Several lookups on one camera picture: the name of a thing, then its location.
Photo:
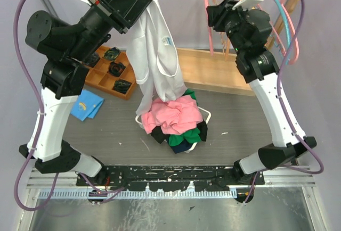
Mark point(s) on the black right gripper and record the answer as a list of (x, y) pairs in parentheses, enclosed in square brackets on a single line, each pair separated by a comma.
[(218, 14)]

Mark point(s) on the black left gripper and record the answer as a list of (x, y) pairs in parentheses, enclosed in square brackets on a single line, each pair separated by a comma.
[(122, 8)]

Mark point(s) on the pink hanger of white shirt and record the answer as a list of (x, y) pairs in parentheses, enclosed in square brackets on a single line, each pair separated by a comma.
[(210, 39)]

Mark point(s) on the white t shirt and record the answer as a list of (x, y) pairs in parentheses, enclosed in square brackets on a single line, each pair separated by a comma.
[(154, 58)]

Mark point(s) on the pink plastic hanger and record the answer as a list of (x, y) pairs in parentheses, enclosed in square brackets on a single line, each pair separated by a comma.
[(289, 31)]

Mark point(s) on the pink t shirt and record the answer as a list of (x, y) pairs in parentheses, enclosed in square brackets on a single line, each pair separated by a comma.
[(173, 117)]

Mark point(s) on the green t shirt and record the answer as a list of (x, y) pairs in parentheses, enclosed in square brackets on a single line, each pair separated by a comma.
[(191, 136)]

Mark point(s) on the black t shirt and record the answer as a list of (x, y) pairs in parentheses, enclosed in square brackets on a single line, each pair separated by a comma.
[(158, 135)]

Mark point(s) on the navy blue t shirt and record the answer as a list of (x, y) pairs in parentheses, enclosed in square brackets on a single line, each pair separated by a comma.
[(182, 147)]

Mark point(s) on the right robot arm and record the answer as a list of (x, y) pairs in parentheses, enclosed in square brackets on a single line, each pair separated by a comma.
[(260, 71)]

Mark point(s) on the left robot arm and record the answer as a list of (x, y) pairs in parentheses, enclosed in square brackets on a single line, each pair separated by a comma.
[(66, 48)]

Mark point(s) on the dark rolled sock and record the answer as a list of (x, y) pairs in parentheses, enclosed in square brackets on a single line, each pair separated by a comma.
[(112, 53), (122, 86), (92, 60), (116, 69)]

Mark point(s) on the wooden clothes rack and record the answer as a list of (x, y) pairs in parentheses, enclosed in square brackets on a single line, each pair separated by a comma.
[(213, 73)]

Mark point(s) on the orange wooden compartment tray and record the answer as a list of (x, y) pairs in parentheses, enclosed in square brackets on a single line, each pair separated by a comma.
[(99, 78)]

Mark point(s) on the white plastic basket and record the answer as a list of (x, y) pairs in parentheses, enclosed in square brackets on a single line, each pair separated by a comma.
[(206, 117)]

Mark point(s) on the blue folded cloth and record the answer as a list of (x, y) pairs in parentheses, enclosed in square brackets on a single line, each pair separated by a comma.
[(87, 105)]

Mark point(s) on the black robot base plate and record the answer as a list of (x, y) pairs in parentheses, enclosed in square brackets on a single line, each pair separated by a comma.
[(171, 178)]

